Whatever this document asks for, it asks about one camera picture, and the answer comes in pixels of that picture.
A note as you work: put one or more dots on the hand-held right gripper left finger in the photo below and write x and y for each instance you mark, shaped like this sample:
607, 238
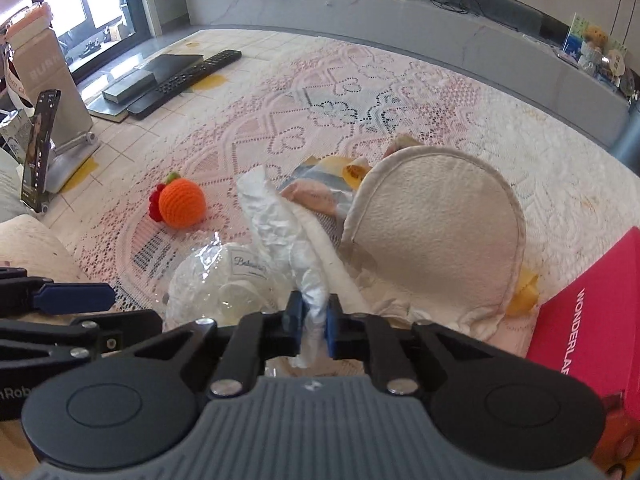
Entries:
295, 317

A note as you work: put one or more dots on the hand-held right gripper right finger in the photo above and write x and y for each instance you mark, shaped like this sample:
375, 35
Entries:
333, 332

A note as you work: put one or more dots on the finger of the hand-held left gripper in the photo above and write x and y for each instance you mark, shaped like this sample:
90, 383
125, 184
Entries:
125, 322
75, 297

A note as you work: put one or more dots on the white plastic wrapper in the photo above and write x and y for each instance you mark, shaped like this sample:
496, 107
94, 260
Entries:
280, 230

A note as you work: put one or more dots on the pink cardboard box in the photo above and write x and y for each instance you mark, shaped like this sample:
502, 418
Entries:
590, 310

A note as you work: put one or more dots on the beige cushion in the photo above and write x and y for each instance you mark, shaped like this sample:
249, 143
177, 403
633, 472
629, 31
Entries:
30, 245

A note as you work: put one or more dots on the clear plastic packet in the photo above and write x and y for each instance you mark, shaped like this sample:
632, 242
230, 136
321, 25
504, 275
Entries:
215, 280

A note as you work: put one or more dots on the white fluffy towel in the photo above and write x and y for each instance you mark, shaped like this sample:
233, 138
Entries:
430, 317

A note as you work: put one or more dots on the pastel printed cloth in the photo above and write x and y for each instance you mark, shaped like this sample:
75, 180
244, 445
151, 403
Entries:
315, 190

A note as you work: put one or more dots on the orange crochet ball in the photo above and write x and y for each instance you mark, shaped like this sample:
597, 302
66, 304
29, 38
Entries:
185, 205

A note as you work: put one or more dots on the cream round fabric pad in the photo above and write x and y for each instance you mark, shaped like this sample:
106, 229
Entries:
435, 230

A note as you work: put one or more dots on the black smartphone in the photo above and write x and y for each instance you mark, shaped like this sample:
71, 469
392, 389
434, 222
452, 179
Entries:
40, 150

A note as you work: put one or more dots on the white checked lemon tablecloth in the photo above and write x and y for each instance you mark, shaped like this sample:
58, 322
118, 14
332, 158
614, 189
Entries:
115, 145

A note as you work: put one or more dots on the grey flat notebook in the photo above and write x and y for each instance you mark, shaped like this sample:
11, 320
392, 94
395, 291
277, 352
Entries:
105, 110

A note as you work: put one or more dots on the black flat slab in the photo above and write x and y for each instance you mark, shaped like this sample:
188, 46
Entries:
145, 107

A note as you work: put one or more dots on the grey rectangular box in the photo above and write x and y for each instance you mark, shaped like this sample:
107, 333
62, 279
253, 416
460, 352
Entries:
130, 85

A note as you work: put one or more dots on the black remote control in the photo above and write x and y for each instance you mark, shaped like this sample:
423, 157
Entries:
195, 72

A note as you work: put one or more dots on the glass balcony door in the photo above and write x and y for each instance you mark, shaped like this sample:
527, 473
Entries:
85, 5

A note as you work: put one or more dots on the grey blue trash can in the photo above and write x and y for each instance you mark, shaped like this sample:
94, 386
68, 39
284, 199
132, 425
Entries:
630, 130

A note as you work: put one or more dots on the blue green picture card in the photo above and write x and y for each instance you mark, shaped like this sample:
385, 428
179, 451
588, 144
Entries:
575, 40

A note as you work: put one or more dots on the brown teddy bear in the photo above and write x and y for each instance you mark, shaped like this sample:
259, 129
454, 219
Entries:
596, 36

